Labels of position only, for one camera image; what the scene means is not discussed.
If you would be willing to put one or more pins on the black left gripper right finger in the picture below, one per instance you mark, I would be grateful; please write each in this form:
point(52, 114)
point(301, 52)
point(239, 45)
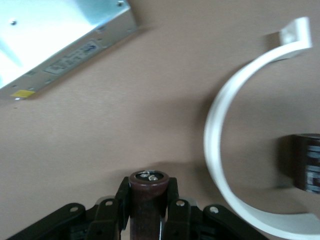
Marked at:
point(182, 220)

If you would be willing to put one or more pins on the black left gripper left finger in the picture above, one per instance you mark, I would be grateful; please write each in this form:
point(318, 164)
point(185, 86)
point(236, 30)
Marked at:
point(105, 220)

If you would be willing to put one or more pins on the dark brown capacitor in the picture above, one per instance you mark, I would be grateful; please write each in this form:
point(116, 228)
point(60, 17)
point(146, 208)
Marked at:
point(147, 205)

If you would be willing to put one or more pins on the black printed capacitor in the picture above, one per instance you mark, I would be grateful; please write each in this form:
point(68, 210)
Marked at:
point(305, 162)

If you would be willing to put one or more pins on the silver metal plate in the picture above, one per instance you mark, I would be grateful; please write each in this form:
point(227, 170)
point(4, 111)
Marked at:
point(62, 37)

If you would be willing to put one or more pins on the white curved bracket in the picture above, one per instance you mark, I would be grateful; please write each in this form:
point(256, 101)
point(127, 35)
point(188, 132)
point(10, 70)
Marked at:
point(212, 130)

